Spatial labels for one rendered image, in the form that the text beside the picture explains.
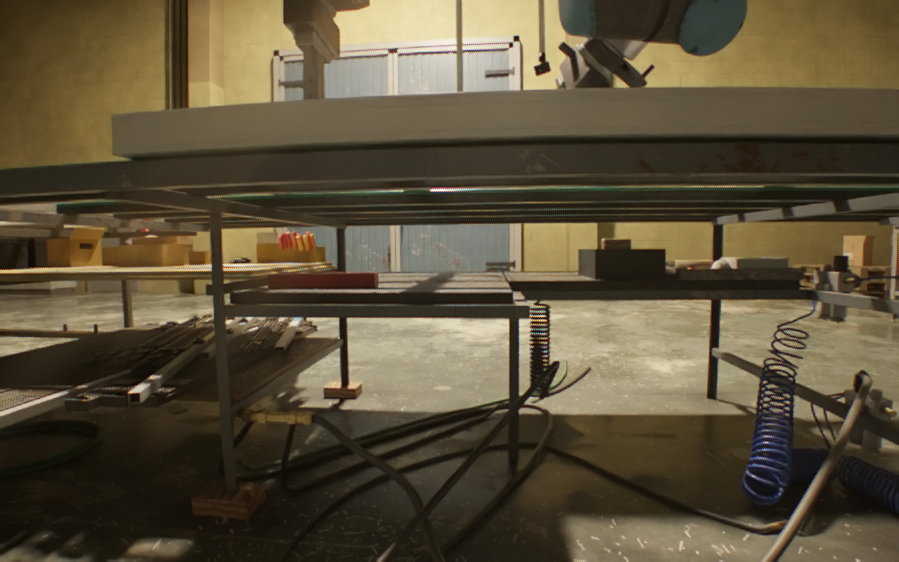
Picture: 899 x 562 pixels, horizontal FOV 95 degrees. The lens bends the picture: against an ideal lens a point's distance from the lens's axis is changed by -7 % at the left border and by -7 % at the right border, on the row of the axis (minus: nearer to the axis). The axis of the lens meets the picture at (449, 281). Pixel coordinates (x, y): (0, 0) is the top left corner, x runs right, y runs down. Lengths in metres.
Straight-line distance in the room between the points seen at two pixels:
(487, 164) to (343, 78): 7.38
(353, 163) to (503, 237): 6.49
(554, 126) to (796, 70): 8.49
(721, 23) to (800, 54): 8.55
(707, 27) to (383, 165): 0.48
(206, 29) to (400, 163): 8.31
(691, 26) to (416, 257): 6.77
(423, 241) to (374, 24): 3.63
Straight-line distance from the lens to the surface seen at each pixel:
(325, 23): 0.84
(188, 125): 0.89
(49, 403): 1.51
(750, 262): 1.71
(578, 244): 6.98
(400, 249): 7.31
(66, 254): 2.48
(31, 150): 11.33
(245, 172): 0.83
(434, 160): 0.73
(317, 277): 1.27
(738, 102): 0.83
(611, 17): 0.66
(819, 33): 9.54
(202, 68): 8.78
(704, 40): 0.72
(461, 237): 7.19
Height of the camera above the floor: 0.69
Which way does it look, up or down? 4 degrees down
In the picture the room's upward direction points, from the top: 1 degrees counter-clockwise
